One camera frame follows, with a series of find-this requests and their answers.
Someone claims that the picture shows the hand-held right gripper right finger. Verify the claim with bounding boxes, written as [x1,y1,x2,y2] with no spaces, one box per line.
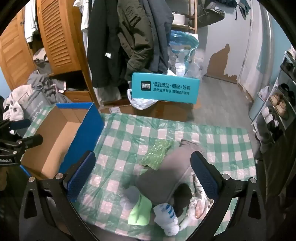
[190,151,266,241]

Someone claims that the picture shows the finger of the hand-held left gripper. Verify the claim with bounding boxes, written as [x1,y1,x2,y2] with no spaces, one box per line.
[0,135,44,154]
[0,119,31,135]

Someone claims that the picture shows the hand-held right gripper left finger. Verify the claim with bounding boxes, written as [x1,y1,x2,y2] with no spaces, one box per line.
[20,151,96,241]

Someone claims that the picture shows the blue cardboard box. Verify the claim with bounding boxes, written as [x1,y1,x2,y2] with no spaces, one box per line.
[20,103,105,180]

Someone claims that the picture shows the grey garment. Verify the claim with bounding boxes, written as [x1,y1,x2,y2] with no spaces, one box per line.
[133,139,206,207]

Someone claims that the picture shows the green bubble wrap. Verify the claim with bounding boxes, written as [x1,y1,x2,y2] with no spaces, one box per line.
[139,138,174,171]

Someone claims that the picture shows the white blue striped sock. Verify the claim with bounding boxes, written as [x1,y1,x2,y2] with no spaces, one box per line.
[153,203,179,235]

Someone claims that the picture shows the grey paper bag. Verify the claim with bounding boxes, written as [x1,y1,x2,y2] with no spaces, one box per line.
[22,90,52,123]

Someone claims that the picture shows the white fluffy garment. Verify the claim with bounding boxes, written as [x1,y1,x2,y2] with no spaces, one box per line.
[3,85,33,135]

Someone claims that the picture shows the dark cloth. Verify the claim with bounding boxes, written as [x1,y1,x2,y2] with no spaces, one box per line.
[171,183,193,217]

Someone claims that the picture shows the white patterned cloth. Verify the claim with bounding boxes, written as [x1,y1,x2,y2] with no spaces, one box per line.
[179,171,214,230]

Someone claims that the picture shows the grey hoodie pile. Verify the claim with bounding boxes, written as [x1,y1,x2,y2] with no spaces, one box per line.
[28,73,72,103]

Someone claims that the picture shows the grey sock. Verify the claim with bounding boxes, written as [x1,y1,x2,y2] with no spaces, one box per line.
[120,185,139,209]

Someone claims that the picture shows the light green cloth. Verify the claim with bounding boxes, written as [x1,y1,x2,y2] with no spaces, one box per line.
[128,193,154,226]

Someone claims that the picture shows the green white checked tablecloth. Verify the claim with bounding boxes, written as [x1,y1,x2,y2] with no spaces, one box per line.
[23,105,258,234]

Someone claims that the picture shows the brown cardboard box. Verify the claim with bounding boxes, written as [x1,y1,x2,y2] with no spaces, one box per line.
[99,100,195,123]

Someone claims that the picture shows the white shoe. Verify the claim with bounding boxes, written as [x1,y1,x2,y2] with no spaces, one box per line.
[261,107,274,118]
[266,115,280,127]

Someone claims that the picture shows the light blue trash bin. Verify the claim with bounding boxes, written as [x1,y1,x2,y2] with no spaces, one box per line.
[248,86,271,121]

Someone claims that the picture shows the white plastic bag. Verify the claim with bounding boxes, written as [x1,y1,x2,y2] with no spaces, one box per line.
[127,89,159,110]

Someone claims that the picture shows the teal printed box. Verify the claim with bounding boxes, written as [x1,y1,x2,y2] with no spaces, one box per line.
[131,72,200,104]

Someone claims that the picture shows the wooden louvered wardrobe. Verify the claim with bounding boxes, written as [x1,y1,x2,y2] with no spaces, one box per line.
[0,0,97,105]

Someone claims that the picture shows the brown shoe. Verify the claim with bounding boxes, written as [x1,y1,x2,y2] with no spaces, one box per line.
[269,93,282,106]
[276,101,287,117]

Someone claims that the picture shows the white hanging shirt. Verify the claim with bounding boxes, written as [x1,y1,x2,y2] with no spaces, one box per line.
[24,0,38,43]
[74,0,93,33]

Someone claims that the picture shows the black jacket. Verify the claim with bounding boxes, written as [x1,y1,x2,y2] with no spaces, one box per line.
[87,0,127,88]

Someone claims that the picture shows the black shoe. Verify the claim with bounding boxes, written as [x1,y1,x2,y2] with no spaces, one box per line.
[277,83,296,98]

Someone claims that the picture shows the clear plastic bag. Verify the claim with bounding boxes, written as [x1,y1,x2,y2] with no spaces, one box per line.
[168,30,204,80]

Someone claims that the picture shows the shoe rack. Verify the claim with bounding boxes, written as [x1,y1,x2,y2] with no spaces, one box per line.
[252,45,296,149]

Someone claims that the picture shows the white door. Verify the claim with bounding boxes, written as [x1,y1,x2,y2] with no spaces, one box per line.
[237,9,278,93]

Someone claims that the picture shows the olive jacket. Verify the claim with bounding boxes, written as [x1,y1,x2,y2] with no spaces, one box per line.
[117,0,160,81]

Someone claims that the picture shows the dark grey jacket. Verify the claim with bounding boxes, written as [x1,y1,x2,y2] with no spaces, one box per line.
[141,0,174,75]

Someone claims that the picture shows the white basin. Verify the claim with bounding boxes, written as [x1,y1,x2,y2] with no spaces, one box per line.
[172,13,186,26]

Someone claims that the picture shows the olive hanging bag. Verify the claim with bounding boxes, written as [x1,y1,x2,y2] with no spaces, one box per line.
[196,0,226,28]

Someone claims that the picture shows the wooden shelf rack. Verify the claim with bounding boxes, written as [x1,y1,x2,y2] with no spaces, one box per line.
[171,0,198,34]

